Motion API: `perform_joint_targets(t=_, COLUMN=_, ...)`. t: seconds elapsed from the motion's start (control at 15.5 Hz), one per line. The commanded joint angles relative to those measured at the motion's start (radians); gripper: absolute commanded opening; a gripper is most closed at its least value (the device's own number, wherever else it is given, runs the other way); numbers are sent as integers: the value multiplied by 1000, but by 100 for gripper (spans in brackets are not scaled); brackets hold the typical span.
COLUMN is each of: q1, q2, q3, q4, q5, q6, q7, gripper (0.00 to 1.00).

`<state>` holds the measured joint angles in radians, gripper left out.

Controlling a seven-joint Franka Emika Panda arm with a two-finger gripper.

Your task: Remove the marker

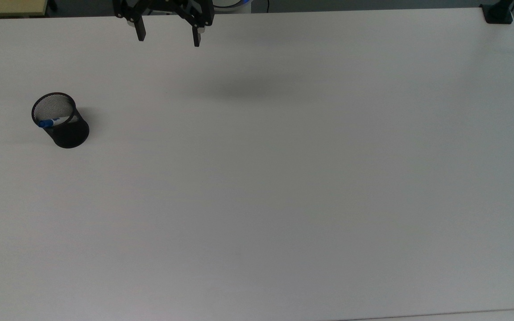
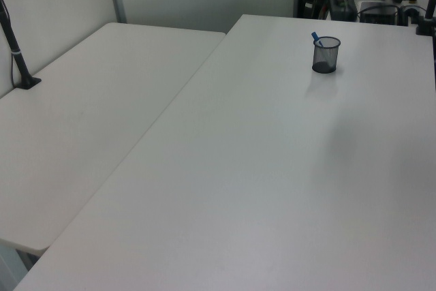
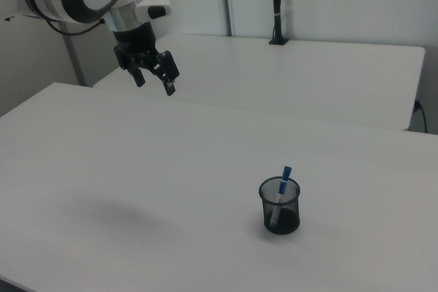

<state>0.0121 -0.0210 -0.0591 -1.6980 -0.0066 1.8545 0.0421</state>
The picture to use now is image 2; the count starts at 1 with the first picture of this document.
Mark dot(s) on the black mesh pen cup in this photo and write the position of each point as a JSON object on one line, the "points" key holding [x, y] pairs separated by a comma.
{"points": [[325, 64]]}

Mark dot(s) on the blue and white marker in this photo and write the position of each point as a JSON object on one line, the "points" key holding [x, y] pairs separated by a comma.
{"points": [[315, 37]]}

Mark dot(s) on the white side table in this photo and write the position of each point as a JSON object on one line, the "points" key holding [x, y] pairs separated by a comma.
{"points": [[85, 117]]}

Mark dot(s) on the green and black case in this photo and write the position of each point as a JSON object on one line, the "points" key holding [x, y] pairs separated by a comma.
{"points": [[341, 6]]}

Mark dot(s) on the black electronics box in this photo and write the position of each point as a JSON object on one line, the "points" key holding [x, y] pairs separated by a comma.
{"points": [[378, 12]]}

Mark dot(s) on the black clamp stand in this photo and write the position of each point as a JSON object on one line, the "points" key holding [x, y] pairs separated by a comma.
{"points": [[425, 25]]}

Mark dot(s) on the black camera stand pole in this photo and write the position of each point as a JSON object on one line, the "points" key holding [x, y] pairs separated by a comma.
{"points": [[17, 61]]}

